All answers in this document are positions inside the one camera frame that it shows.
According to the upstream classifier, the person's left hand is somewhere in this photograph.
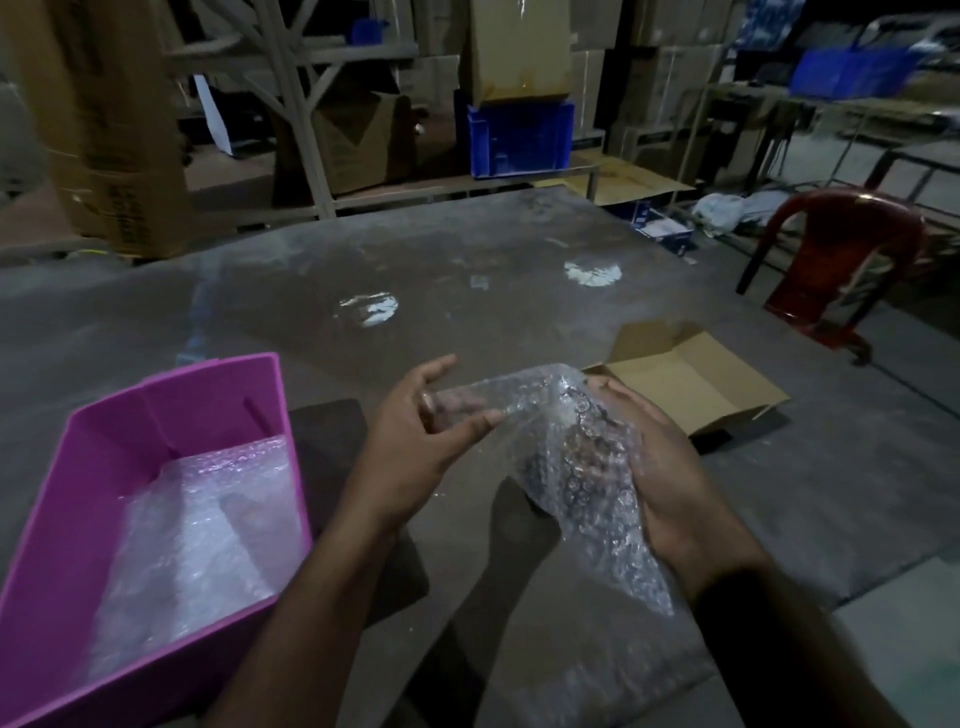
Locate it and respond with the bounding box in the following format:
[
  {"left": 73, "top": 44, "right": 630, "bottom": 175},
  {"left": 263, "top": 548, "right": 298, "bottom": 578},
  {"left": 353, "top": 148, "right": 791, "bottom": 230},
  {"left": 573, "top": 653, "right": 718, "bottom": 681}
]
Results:
[{"left": 335, "top": 353, "right": 508, "bottom": 543}]

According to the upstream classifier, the person's right hand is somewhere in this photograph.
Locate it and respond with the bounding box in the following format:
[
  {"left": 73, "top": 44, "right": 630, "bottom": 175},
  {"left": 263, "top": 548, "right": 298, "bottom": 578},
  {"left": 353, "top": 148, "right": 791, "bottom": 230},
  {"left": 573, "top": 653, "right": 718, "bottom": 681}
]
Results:
[{"left": 584, "top": 374, "right": 770, "bottom": 603}]

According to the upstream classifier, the clear bubble wrap sheet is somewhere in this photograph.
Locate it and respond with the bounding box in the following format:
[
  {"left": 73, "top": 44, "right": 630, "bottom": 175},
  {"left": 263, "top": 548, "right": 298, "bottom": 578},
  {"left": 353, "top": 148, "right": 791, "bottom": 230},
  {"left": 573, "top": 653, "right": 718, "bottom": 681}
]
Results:
[{"left": 423, "top": 363, "right": 676, "bottom": 618}]

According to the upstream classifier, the small brown cardboard box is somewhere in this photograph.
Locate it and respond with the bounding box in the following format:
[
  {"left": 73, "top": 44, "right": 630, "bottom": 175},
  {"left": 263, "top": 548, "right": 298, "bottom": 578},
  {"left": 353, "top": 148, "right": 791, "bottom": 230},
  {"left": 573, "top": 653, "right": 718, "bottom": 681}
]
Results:
[{"left": 583, "top": 320, "right": 793, "bottom": 438}]

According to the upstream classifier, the pile of bubble wrap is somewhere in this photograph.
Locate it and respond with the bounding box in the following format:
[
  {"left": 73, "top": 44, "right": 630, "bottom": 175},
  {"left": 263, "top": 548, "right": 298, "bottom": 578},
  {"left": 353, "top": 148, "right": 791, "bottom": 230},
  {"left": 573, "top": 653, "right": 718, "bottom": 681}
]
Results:
[{"left": 82, "top": 434, "right": 305, "bottom": 680}]

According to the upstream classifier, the person's left forearm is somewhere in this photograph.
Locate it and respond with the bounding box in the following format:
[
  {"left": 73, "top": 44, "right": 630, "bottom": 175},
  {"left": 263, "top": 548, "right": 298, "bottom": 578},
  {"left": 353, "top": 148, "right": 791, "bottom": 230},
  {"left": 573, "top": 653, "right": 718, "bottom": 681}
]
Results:
[{"left": 202, "top": 517, "right": 399, "bottom": 728}]

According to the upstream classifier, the blue and white product box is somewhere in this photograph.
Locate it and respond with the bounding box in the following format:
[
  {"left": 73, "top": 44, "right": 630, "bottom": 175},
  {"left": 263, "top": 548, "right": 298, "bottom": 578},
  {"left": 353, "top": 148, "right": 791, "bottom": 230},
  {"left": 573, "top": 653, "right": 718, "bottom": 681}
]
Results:
[{"left": 637, "top": 209, "right": 695, "bottom": 255}]

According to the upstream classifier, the flattened printed cardboard sheet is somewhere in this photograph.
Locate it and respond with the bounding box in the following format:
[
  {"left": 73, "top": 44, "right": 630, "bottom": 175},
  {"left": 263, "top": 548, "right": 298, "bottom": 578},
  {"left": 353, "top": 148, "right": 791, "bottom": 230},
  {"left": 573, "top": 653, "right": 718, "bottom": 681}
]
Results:
[{"left": 532, "top": 155, "right": 697, "bottom": 208}]

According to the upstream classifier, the flat cardboard sheet with tape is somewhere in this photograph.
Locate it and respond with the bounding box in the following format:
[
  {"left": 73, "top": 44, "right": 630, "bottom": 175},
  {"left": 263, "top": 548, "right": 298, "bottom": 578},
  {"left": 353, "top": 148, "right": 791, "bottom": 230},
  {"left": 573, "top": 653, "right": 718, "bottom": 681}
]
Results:
[{"left": 468, "top": 0, "right": 575, "bottom": 106}]

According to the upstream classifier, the tall narrow cardboard carton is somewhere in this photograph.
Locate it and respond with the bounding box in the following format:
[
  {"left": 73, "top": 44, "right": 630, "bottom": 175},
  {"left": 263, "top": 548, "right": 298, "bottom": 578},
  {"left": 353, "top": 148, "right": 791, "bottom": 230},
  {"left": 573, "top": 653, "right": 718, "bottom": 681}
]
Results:
[{"left": 0, "top": 0, "right": 190, "bottom": 260}]

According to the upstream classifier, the red plastic chair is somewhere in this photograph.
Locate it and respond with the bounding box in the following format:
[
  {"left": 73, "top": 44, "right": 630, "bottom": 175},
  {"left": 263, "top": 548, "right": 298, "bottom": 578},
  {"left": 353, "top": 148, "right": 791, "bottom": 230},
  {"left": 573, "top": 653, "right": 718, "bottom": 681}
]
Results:
[{"left": 734, "top": 187, "right": 928, "bottom": 367}]

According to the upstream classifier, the white plastic bag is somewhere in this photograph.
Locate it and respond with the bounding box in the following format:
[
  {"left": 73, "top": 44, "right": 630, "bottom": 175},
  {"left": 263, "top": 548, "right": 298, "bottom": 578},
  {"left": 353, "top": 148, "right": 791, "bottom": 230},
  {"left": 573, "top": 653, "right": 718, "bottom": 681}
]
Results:
[{"left": 689, "top": 189, "right": 793, "bottom": 238}]

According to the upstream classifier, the open brown carton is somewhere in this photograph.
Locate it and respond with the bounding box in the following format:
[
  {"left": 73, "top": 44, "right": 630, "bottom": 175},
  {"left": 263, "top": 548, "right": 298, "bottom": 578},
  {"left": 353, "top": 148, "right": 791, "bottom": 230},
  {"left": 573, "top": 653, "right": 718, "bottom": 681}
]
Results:
[{"left": 311, "top": 91, "right": 415, "bottom": 196}]

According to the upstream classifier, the pink plastic bin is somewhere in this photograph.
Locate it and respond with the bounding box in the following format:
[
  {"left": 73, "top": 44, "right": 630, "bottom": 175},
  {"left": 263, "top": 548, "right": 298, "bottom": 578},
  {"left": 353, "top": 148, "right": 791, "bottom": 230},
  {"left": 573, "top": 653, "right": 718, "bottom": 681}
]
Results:
[{"left": 0, "top": 352, "right": 313, "bottom": 728}]

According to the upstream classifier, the blue plastic crate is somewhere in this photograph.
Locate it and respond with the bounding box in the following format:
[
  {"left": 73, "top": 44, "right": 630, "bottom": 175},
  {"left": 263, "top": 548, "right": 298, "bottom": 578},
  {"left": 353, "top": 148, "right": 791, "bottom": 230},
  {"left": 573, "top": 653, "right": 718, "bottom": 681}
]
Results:
[{"left": 466, "top": 99, "right": 577, "bottom": 180}]

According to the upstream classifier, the grey metal storage rack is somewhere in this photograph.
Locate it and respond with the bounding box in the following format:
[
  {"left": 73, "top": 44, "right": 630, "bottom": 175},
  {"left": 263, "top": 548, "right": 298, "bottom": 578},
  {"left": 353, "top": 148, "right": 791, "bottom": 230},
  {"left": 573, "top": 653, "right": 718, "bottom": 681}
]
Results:
[{"left": 74, "top": 0, "right": 601, "bottom": 226}]

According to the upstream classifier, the white paper sheet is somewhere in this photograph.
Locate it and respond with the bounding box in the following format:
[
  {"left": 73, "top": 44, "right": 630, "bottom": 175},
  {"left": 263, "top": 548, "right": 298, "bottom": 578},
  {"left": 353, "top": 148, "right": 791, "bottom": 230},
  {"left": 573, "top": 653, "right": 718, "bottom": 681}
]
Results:
[{"left": 193, "top": 74, "right": 235, "bottom": 157}]

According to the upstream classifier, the blue plastic tray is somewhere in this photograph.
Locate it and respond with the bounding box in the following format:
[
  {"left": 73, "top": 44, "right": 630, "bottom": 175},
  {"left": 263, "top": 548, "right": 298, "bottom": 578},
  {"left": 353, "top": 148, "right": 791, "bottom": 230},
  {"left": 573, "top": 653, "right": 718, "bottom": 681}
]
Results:
[{"left": 791, "top": 44, "right": 924, "bottom": 100}]

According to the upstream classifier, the blue patterned bag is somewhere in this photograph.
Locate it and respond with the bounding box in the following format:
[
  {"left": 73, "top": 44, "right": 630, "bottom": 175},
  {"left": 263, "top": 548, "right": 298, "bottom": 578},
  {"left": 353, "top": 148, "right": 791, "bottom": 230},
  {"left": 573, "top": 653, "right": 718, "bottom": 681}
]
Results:
[{"left": 738, "top": 0, "right": 808, "bottom": 50}]

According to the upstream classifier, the metal frame table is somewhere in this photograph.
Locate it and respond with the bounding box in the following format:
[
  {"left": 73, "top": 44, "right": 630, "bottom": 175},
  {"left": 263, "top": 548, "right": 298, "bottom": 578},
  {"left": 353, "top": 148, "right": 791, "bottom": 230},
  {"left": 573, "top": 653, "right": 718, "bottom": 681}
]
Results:
[{"left": 686, "top": 82, "right": 960, "bottom": 211}]

